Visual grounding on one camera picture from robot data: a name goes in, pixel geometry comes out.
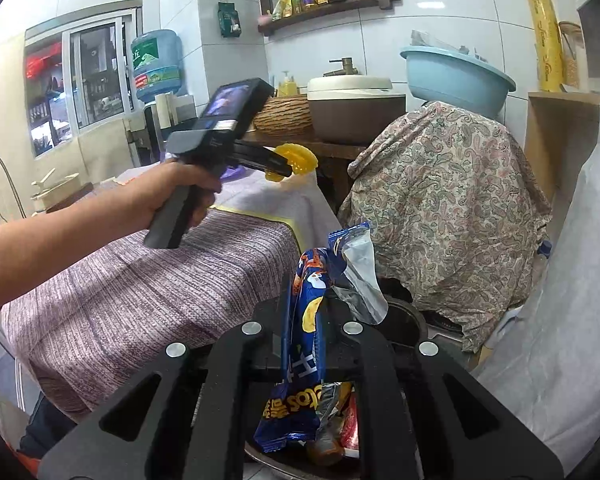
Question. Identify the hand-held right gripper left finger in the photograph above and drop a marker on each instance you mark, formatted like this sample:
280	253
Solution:
230	360

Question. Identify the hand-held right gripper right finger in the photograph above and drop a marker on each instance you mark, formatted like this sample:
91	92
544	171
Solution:
375	360

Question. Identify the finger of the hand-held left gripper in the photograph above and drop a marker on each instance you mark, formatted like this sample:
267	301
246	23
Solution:
265	169
260	151

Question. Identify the yellow ridged plastic tray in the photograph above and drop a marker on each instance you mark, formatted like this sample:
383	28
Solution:
292	160

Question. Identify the black trash bin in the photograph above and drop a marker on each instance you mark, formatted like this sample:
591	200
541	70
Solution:
405	325

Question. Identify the blue orange snack bag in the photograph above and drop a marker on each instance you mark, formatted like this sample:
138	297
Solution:
305	320

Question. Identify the orange drink can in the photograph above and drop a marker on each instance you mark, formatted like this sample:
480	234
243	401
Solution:
325	447

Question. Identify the person's left forearm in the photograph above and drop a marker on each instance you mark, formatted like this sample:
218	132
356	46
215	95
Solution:
55	255

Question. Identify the person's left hand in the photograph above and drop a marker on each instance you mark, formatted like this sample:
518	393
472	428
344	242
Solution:
160	190

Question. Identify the white cloth with yellow trim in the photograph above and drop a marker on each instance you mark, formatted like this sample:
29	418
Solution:
280	200

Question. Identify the dark water dispenser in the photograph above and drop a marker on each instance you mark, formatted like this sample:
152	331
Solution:
180	110

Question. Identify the wicker basket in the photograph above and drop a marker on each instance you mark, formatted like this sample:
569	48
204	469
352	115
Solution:
285	115

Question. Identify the dark wooden counter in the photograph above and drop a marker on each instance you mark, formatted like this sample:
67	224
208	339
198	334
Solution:
330	150

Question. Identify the red packet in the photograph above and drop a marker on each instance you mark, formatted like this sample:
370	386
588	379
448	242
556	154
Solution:
351	425

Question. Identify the yellow soap bottle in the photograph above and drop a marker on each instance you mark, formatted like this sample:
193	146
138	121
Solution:
287	85

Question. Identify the blue water jug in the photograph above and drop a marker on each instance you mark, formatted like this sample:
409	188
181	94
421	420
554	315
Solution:
157	65

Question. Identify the purple striped tablecloth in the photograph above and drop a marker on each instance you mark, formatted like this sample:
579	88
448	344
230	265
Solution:
155	300

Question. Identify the brown pot with white lid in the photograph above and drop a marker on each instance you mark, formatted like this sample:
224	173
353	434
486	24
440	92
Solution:
355	115

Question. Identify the small pink cup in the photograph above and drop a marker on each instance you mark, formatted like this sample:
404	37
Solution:
265	17

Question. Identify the brass faucet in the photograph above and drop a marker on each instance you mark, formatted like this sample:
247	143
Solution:
344	66

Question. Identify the sliding window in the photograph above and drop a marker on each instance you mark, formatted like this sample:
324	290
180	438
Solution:
80	80

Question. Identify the paisley cloth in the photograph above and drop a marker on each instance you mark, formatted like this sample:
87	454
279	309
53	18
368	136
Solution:
445	210

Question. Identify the cream plastic container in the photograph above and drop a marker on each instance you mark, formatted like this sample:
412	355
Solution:
55	192

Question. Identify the white plastic sheet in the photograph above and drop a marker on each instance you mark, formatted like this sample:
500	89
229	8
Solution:
565	310

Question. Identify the small blue cap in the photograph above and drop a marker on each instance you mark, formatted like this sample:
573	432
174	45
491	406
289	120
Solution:
545	249

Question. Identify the light blue plastic basin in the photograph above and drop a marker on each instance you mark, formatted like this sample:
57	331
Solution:
455	85

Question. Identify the clear plastic bag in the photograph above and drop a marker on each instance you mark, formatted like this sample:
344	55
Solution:
440	42

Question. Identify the light wooden cabinet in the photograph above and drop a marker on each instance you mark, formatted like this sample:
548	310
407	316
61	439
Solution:
555	140

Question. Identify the yellow printed roll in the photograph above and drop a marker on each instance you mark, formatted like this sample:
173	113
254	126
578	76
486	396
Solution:
545	40

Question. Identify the tan woven container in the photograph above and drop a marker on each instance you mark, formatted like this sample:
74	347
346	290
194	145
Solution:
570	55

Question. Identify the green wall packet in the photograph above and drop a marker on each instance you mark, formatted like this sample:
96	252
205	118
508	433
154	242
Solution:
229	19

